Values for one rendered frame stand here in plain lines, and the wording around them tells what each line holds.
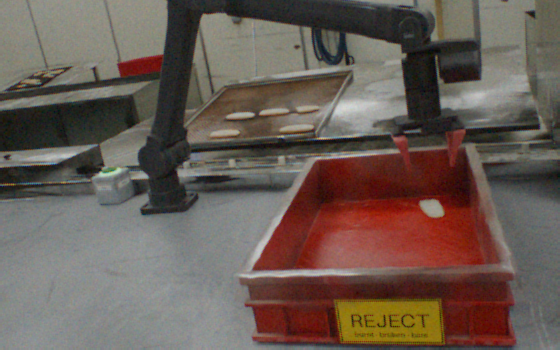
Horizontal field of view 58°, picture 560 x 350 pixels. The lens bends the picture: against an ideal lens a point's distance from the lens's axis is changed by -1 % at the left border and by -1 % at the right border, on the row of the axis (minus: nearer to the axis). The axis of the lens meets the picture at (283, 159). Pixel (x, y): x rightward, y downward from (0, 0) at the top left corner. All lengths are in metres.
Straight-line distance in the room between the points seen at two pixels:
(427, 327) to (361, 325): 0.08
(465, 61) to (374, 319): 0.44
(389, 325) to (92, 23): 5.89
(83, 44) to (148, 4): 1.04
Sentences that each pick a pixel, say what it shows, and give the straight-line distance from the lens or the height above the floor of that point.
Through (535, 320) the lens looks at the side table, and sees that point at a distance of 0.70.
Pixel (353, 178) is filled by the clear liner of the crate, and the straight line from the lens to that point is 1.03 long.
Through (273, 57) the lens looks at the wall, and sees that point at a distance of 5.23.
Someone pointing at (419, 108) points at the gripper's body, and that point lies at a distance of 0.89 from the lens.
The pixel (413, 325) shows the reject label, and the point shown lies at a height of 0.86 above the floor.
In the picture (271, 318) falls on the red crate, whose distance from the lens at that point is 0.67.
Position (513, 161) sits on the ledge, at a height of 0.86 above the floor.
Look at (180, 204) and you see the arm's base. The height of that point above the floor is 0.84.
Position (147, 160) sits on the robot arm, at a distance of 1.17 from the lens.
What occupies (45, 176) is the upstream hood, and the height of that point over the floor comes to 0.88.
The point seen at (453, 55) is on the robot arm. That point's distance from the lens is 0.87.
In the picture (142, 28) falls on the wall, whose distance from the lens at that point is 5.92.
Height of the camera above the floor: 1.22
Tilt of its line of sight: 16 degrees down
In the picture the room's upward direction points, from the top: 10 degrees counter-clockwise
